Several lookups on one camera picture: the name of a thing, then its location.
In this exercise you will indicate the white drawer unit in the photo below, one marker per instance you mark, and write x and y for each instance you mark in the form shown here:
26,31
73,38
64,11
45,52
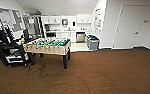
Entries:
88,33

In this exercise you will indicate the black wheeled cart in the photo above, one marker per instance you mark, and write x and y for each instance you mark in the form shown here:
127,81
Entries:
16,55

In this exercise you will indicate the grey trash bin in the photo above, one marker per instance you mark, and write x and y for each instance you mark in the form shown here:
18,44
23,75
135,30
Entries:
93,44

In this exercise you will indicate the black built-in microwave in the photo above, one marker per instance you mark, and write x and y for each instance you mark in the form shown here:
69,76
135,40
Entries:
51,34

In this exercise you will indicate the large colourful wall poster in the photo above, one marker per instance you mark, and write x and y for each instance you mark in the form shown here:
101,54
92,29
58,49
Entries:
97,20

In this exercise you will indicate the white room door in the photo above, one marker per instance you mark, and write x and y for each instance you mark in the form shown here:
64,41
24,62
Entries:
131,26

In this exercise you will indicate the stainless steel refrigerator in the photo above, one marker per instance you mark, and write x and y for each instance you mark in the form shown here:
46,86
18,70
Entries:
32,25

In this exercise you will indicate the green foosball gaming table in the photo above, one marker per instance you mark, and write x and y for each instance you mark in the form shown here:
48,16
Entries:
49,46

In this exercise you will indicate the stainless steel dishwasher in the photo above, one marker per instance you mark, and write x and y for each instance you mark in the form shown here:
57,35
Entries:
80,37

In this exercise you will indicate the black coffee machine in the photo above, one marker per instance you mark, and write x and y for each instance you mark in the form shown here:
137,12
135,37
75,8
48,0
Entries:
47,28

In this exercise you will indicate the large wall notice board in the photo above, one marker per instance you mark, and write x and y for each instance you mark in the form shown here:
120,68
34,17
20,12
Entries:
9,18

